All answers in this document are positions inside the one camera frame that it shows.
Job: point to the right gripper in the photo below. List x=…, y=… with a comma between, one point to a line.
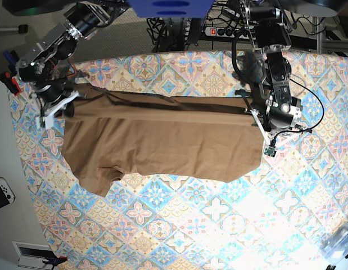
x=51, y=98

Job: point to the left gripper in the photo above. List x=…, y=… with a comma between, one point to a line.
x=274, y=123

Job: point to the brown t-shirt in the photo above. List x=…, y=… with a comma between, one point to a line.
x=113, y=134

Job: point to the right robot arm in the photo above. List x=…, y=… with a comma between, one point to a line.
x=37, y=66

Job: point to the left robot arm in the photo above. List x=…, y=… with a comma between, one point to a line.
x=265, y=24

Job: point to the red and black clamp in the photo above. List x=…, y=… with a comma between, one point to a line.
x=10, y=82

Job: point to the patterned tablecloth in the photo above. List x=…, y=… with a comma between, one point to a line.
x=275, y=217

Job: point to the game console with white controller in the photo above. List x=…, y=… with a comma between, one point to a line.
x=6, y=195

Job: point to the white power strip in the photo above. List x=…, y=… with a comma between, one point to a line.
x=211, y=31

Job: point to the clear plastic box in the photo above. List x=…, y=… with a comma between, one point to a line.
x=335, y=248

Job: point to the white floor vent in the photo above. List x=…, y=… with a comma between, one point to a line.
x=31, y=256

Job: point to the black clamp at bottom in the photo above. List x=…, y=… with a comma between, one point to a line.
x=54, y=260

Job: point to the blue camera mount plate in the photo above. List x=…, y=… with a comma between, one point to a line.
x=171, y=8

